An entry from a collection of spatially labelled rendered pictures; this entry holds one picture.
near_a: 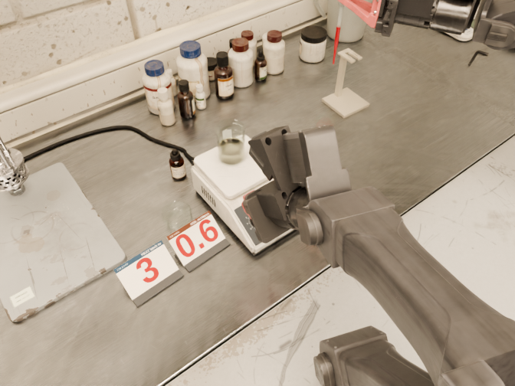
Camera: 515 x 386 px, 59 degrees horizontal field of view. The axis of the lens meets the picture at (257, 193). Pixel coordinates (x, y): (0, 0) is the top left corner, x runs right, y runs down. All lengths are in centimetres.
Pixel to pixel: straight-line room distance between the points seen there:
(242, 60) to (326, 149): 64
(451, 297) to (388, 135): 73
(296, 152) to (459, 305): 25
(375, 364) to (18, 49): 88
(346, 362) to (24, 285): 54
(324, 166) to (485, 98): 79
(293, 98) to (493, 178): 47
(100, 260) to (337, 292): 40
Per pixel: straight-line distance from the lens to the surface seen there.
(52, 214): 93
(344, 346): 55
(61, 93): 108
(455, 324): 34
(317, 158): 50
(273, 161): 55
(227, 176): 80
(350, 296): 78
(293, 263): 80
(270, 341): 73
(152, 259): 78
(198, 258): 80
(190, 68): 106
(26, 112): 108
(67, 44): 109
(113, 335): 76
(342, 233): 43
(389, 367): 49
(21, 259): 88
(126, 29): 113
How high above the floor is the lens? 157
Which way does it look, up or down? 48 degrees down
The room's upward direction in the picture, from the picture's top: straight up
